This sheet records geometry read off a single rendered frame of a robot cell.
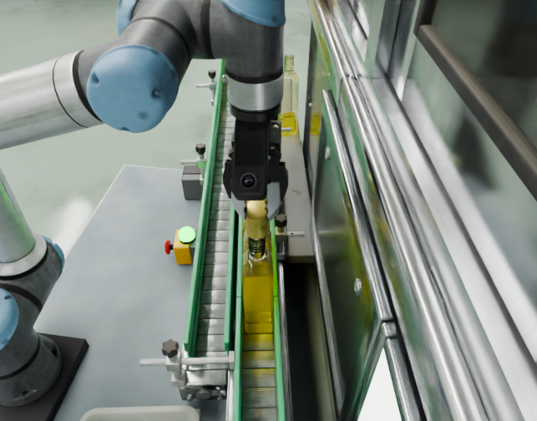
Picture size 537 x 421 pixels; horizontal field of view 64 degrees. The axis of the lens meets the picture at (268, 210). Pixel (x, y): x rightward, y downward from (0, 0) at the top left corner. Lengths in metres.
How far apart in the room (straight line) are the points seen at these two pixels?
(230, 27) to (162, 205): 0.96
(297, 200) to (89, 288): 0.61
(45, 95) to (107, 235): 0.92
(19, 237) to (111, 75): 0.58
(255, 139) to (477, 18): 0.31
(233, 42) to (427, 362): 0.39
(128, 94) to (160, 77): 0.03
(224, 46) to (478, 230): 0.34
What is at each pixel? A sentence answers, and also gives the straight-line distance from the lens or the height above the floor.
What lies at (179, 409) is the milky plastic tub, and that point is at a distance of 0.92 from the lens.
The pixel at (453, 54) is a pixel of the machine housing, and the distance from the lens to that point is 0.41.
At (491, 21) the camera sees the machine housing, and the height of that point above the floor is 1.57.
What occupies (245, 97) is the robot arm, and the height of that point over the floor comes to 1.41.
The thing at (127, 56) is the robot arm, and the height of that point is 1.52.
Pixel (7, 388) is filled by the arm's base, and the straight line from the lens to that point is 1.06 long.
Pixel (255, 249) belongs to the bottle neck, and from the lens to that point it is 0.75.
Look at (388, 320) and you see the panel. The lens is 0.44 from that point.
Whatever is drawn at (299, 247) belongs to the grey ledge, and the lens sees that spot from 1.08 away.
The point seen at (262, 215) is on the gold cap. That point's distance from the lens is 0.70.
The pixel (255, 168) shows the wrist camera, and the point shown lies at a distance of 0.57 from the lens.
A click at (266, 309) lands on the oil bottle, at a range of 0.86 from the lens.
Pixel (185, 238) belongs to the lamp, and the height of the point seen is 0.85.
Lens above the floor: 1.68
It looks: 43 degrees down
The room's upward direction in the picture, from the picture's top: straight up
